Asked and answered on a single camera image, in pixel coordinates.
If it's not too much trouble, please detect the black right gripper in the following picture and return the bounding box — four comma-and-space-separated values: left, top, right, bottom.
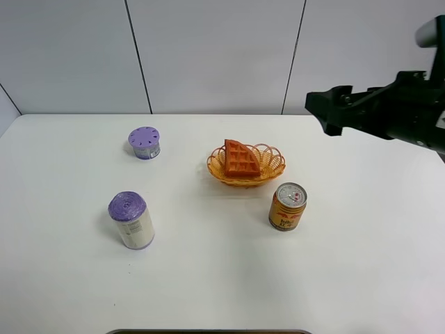
305, 71, 444, 152

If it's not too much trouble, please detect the orange waffle slice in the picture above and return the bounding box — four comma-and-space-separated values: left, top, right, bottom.
225, 139, 261, 178

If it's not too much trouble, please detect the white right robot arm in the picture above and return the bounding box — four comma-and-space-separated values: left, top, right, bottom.
305, 15, 444, 154

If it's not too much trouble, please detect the orange woven plastic basket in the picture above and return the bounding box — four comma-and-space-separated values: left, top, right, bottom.
207, 143, 286, 188

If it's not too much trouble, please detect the gold energy drink can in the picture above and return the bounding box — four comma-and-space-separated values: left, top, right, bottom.
268, 182, 307, 232

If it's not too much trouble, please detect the purple lidded air freshener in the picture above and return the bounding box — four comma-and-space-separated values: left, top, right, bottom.
128, 126, 161, 160

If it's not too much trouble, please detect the purple garbage bag roll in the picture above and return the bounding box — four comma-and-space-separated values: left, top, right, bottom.
108, 191, 155, 250

